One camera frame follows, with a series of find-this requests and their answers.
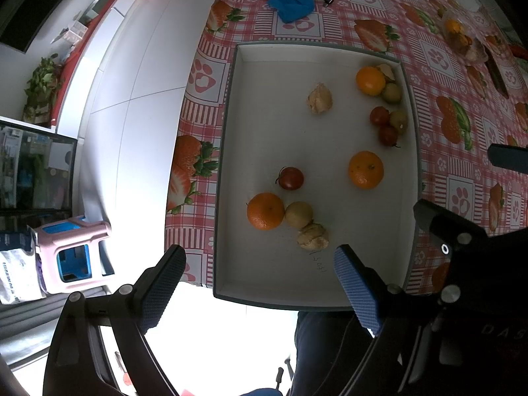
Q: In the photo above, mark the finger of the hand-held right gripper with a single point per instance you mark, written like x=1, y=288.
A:
x=509, y=156
x=437, y=220

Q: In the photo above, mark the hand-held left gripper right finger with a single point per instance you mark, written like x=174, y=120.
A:
x=359, y=293

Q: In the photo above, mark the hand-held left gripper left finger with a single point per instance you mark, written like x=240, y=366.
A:
x=159, y=293

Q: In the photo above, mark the papery husk fruit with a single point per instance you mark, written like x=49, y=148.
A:
x=313, y=236
x=319, y=98
x=388, y=72

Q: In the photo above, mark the orange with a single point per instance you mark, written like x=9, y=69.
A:
x=266, y=211
x=366, y=170
x=453, y=27
x=370, y=80

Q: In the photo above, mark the small dark red fruit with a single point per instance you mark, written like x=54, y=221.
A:
x=291, y=178
x=379, y=115
x=387, y=135

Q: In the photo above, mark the small yellow green fruit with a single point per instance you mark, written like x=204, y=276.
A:
x=298, y=214
x=391, y=93
x=399, y=119

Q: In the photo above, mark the clear plastic bag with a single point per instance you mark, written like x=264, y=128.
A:
x=466, y=41

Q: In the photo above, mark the white rectangular tray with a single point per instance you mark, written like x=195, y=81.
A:
x=288, y=140

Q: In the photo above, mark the person's leg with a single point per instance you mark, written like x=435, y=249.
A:
x=326, y=350

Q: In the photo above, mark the smartphone in dark red case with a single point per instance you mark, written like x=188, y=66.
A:
x=495, y=73

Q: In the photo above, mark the pink blue plastic stool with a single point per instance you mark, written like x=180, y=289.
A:
x=70, y=251

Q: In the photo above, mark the red cushion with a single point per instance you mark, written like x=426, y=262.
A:
x=520, y=51

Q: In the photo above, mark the white printed bag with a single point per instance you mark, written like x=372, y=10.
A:
x=16, y=268

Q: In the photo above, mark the glass display cabinet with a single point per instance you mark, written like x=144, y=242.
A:
x=33, y=165

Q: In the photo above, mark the strawberry paw print tablecloth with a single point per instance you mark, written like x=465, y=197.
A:
x=309, y=24

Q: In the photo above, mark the green potted plant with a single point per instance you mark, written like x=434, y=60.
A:
x=41, y=86

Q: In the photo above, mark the red white television cabinet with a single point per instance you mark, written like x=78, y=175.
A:
x=78, y=49

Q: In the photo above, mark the clear plastic box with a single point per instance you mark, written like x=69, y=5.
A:
x=76, y=33

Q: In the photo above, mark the black television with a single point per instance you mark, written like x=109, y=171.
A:
x=29, y=4

